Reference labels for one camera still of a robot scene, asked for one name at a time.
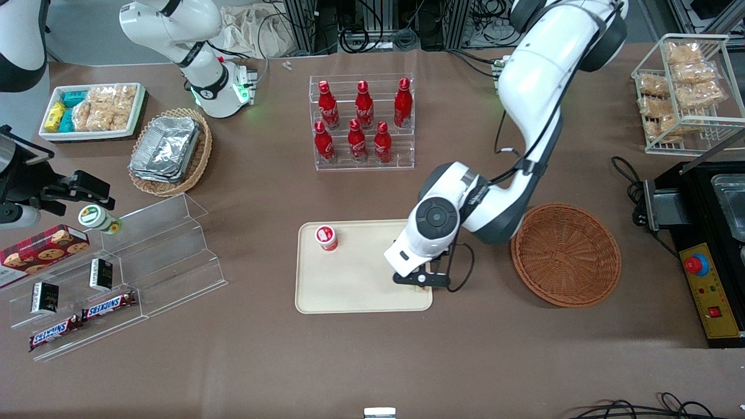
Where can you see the green white lidded cup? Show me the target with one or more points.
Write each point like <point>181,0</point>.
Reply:
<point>96,218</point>

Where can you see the light wicker basket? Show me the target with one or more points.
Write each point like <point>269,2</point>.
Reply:
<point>201,157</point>

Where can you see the white cloth bag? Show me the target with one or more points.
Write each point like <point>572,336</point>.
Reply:
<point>256,32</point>

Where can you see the teal snack packet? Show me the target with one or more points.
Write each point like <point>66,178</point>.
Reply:
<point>74,98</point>
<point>66,121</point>

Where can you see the small white box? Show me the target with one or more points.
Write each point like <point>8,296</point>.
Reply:
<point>379,413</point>

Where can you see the clear acrylic stepped shelf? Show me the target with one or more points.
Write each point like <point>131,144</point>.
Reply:
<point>169,256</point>

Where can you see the aluminium frame rack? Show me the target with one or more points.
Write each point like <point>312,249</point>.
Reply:
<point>305,26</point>

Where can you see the brown wicker basket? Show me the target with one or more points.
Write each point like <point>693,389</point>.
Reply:
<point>567,256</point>

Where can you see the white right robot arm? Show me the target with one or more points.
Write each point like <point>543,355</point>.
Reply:
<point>192,35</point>

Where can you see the white rectangular snack tray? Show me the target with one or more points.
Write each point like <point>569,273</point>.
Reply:
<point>137,116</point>

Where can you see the red cola bottle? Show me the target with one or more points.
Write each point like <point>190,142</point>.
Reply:
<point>357,142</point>
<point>364,107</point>
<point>323,144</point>
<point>403,105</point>
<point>328,107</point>
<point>382,144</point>

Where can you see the yellow snack packet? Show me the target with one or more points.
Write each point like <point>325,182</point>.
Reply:
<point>55,116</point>

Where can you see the black countertop appliance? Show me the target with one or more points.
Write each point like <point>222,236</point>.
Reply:
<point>692,203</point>

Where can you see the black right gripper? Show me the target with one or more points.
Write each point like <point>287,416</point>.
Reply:
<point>23,181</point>

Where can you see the bagged fried snack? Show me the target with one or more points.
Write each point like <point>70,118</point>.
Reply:
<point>656,107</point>
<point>684,53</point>
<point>672,125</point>
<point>700,96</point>
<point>694,73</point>
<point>653,85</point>

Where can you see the Snickers chocolate bar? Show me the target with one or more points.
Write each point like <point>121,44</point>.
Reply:
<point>109,305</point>
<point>55,333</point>

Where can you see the red emergency stop button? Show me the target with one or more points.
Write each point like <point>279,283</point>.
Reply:
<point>696,265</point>

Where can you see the beige plastic tray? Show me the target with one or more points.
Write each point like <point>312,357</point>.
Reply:
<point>349,279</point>

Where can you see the red white lidded cup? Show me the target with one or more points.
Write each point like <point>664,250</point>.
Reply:
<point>326,237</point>

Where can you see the red tartan cookie box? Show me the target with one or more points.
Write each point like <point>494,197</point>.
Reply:
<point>41,253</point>

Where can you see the clear acrylic bottle rack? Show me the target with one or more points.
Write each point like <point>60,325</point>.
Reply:
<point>401,151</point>

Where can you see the clear bag of crackers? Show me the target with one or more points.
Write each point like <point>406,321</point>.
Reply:
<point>113,94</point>
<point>123,115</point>
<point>93,116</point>

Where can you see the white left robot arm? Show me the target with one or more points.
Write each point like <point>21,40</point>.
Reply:
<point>535,75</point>

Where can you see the stacked aluminium foil trays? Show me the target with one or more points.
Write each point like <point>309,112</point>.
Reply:
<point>166,148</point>

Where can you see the small black box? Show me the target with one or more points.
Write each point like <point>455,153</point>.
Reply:
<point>101,274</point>
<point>45,298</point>

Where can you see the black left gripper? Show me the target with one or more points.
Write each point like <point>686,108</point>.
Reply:
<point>436,263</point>

